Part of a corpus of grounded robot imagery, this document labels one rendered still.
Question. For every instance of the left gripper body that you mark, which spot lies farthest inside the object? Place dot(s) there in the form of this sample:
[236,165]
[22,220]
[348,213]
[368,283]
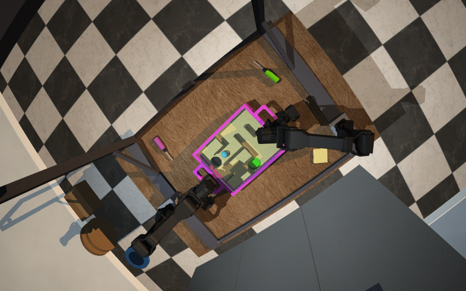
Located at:
[291,112]

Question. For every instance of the green cylinder with dark grey end cap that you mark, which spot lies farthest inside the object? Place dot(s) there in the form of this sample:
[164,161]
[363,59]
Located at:
[270,74]

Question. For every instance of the pink-handled screwdriver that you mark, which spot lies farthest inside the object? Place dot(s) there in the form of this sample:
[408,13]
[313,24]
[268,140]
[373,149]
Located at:
[161,145]

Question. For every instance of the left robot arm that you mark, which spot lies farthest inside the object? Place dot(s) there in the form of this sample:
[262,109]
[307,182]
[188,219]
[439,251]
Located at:
[296,139]

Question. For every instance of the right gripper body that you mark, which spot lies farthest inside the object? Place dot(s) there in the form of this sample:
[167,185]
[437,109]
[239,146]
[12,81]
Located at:
[210,178]

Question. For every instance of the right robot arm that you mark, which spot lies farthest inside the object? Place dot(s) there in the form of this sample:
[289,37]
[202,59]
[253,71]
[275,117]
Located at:
[168,217]

